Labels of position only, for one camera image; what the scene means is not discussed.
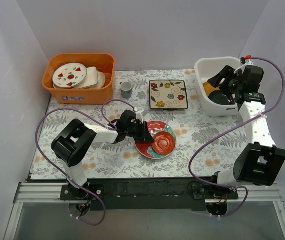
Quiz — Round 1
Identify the large red teal plate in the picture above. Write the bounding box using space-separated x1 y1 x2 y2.
135 120 177 160

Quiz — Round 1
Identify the yellow dotted scalloped plate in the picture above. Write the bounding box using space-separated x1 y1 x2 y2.
203 81 220 97

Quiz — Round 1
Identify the glossy black plate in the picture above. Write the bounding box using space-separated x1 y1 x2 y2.
208 90 235 106

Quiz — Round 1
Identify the small orange saucer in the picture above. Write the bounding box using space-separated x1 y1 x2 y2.
152 131 176 156

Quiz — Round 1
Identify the square floral plate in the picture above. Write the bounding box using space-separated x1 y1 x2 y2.
149 79 189 111

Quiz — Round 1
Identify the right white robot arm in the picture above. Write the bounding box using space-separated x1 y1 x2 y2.
207 65 285 199

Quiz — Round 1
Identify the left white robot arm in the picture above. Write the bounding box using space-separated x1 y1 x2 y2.
51 110 155 200

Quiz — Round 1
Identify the white plastic bin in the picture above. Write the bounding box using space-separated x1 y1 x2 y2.
194 56 242 117

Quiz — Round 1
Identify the orange plastic bin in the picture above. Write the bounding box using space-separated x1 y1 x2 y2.
42 53 116 105

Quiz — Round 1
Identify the small grey white cup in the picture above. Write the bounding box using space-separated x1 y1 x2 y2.
120 82 133 99

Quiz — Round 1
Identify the floral patterned table mat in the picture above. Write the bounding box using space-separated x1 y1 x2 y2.
31 70 247 180

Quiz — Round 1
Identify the small cream plate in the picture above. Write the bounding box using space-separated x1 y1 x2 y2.
91 71 106 89

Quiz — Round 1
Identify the cream rectangular plate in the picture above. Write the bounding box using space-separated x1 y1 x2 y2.
76 67 99 89

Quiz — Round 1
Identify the round watermelon pattern plate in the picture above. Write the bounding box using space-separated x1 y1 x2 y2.
52 62 87 89

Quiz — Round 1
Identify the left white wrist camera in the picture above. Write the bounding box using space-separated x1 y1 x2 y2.
133 107 148 123

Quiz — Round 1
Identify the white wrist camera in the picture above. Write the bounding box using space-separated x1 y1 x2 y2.
234 55 254 74
133 107 148 123

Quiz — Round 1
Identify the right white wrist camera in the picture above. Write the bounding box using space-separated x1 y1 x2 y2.
234 55 254 74

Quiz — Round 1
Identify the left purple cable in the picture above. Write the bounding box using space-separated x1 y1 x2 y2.
35 99 138 227

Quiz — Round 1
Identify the purple cable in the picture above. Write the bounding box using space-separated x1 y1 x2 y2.
35 99 138 227
188 55 285 218

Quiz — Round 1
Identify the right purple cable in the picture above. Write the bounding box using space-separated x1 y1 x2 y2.
188 55 285 218

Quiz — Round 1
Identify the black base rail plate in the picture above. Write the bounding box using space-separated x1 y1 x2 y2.
59 174 241 211

